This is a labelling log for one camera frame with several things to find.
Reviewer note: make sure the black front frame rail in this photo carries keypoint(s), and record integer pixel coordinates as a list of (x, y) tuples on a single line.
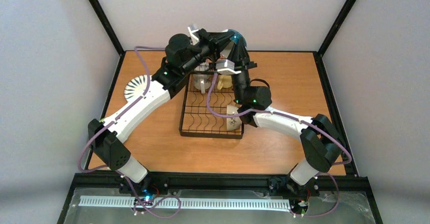
[(272, 184)]

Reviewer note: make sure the white blue striped plate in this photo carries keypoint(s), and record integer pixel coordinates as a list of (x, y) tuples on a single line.
[(137, 87)]

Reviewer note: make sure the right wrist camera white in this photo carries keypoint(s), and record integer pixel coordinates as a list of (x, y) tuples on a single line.
[(226, 67)]

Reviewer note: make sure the black wire dish rack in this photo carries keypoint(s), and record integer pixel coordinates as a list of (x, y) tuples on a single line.
[(197, 121)]

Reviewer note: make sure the white slotted cable duct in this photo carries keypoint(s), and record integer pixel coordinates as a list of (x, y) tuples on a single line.
[(191, 203)]

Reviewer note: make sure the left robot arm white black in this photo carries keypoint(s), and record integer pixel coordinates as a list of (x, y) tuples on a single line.
[(183, 54)]

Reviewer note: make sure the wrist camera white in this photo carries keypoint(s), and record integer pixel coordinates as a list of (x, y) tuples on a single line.
[(226, 67), (193, 29)]

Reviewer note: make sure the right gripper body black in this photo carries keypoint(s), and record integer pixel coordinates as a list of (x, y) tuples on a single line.
[(240, 63)]

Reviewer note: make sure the cream bowl floral pattern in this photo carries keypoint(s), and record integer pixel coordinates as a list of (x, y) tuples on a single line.
[(234, 123)]

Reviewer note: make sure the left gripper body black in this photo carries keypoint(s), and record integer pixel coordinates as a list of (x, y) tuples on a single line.
[(211, 43)]

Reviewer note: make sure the white mug coral pattern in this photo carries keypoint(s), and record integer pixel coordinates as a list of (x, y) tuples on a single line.
[(202, 78)]

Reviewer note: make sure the yellow mug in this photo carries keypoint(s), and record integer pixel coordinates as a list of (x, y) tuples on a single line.
[(224, 82)]

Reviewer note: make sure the black corner frame post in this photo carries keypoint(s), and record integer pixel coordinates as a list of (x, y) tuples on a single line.
[(342, 15), (98, 10)]

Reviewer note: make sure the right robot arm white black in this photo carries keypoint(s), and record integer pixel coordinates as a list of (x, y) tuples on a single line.
[(321, 142)]

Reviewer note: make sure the black corner frame post left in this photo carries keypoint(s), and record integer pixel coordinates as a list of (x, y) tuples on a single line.
[(98, 10)]

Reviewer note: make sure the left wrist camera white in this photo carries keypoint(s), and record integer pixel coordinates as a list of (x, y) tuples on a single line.
[(193, 29)]

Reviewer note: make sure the black corner frame post right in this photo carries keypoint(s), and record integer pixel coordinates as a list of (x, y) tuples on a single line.
[(342, 15)]

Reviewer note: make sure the white bowl dark outside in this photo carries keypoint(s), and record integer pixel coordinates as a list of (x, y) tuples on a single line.
[(236, 37)]

